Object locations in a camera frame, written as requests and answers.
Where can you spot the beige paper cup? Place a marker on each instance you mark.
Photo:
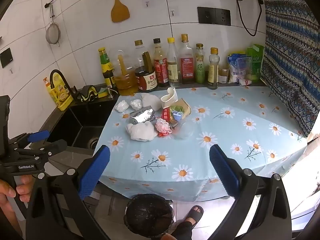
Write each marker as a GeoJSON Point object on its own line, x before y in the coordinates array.
{"type": "Point", "coordinates": [185, 108]}

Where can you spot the white and blue bag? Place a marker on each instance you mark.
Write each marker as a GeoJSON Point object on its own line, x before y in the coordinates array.
{"type": "Point", "coordinates": [238, 68]}

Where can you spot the black cap red label bottle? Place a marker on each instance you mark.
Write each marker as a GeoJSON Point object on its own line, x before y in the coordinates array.
{"type": "Point", "coordinates": [160, 70]}

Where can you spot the clear plastic bag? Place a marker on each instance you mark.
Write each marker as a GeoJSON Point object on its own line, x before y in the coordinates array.
{"type": "Point", "coordinates": [184, 131]}

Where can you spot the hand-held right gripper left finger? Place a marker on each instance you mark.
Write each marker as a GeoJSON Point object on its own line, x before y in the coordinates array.
{"type": "Point", "coordinates": [94, 171]}

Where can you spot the red snack packet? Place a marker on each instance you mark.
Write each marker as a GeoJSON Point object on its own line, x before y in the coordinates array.
{"type": "Point", "coordinates": [166, 113]}

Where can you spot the large cooking oil jug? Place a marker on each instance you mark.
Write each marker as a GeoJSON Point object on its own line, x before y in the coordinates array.
{"type": "Point", "coordinates": [126, 83]}

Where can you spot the clear yellow label bottle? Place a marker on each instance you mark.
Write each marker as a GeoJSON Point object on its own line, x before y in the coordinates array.
{"type": "Point", "coordinates": [213, 73]}

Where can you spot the green oil bottle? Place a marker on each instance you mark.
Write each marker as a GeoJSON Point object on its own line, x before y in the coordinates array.
{"type": "Point", "coordinates": [200, 70]}

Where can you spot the black wall switch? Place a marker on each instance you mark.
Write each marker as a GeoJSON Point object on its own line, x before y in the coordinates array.
{"type": "Point", "coordinates": [6, 58]}

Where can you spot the green plastic bag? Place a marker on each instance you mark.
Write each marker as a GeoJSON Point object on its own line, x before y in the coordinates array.
{"type": "Point", "coordinates": [256, 62]}

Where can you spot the yellow green sponge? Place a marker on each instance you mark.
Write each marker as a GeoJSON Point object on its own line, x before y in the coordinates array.
{"type": "Point", "coordinates": [103, 94]}

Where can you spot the green label sauce bottle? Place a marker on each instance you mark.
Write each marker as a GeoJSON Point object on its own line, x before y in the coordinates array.
{"type": "Point", "coordinates": [106, 66]}

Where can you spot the yellow dish soap bottle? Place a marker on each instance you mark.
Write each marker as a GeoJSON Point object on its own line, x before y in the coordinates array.
{"type": "Point", "coordinates": [59, 96]}

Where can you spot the large crumpled white paper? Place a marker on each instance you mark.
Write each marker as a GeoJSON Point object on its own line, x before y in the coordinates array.
{"type": "Point", "coordinates": [150, 100]}

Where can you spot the silver foil bag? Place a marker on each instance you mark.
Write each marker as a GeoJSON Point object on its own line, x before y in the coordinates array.
{"type": "Point", "coordinates": [142, 115]}

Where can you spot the black wall outlet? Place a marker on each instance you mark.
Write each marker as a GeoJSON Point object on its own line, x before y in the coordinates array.
{"type": "Point", "coordinates": [206, 15]}
{"type": "Point", "coordinates": [223, 17]}

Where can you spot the dark soy sauce bottle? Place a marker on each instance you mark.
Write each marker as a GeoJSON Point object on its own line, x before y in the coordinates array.
{"type": "Point", "coordinates": [146, 80]}

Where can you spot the blue patterned curtain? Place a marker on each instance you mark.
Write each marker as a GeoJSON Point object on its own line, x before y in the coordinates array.
{"type": "Point", "coordinates": [287, 55]}

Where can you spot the pink paper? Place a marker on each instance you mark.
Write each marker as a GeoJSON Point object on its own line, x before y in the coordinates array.
{"type": "Point", "coordinates": [163, 126]}

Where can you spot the black lined waste bin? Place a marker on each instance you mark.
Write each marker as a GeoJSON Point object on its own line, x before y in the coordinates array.
{"type": "Point", "coordinates": [147, 215]}

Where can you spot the black kitchen sink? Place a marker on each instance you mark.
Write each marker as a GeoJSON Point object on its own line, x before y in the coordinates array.
{"type": "Point", "coordinates": [75, 125]}

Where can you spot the person's foot in sandal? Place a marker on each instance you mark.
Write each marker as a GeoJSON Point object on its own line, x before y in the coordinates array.
{"type": "Point", "coordinates": [195, 212]}

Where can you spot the small crumpled white tissue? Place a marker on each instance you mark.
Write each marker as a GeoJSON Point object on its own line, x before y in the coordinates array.
{"type": "Point", "coordinates": [136, 103]}
{"type": "Point", "coordinates": [121, 105]}

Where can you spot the small white packet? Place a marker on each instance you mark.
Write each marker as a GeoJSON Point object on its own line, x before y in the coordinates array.
{"type": "Point", "coordinates": [245, 82]}

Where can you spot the blue daisy print tablecloth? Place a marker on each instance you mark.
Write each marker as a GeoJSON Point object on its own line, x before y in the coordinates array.
{"type": "Point", "coordinates": [225, 135]}

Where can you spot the small glass jar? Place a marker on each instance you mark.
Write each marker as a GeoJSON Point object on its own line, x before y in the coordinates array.
{"type": "Point", "coordinates": [223, 76]}

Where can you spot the white paper cup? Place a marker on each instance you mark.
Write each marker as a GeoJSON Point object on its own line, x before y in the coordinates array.
{"type": "Point", "coordinates": [169, 98]}

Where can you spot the gold cap red label bottle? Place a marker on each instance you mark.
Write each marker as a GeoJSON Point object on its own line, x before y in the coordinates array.
{"type": "Point", "coordinates": [187, 68]}

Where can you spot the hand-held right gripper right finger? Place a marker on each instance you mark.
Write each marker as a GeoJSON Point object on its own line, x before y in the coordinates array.
{"type": "Point", "coordinates": [223, 171]}

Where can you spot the person's leg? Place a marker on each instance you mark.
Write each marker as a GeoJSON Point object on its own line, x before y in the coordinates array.
{"type": "Point", "coordinates": [182, 231]}

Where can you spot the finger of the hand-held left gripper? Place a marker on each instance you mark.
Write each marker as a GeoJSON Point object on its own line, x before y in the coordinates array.
{"type": "Point", "coordinates": [53, 148]}
{"type": "Point", "coordinates": [37, 135]}

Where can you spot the metal mesh strainer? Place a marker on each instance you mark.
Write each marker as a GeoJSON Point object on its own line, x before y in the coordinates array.
{"type": "Point", "coordinates": [53, 33]}

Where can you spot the black and green dish cloth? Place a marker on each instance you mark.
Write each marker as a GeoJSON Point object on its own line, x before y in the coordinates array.
{"type": "Point", "coordinates": [87, 94]}

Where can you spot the clear yellow cap bottle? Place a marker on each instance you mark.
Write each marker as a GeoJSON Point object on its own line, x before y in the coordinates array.
{"type": "Point", "coordinates": [173, 70]}

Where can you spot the wooden spatula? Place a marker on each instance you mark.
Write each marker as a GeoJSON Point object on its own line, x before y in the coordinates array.
{"type": "Point", "coordinates": [120, 11]}

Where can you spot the black faucet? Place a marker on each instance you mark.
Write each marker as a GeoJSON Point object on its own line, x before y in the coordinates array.
{"type": "Point", "coordinates": [51, 80]}

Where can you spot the person's left hand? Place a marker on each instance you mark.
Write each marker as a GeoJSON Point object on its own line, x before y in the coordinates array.
{"type": "Point", "coordinates": [10, 192]}

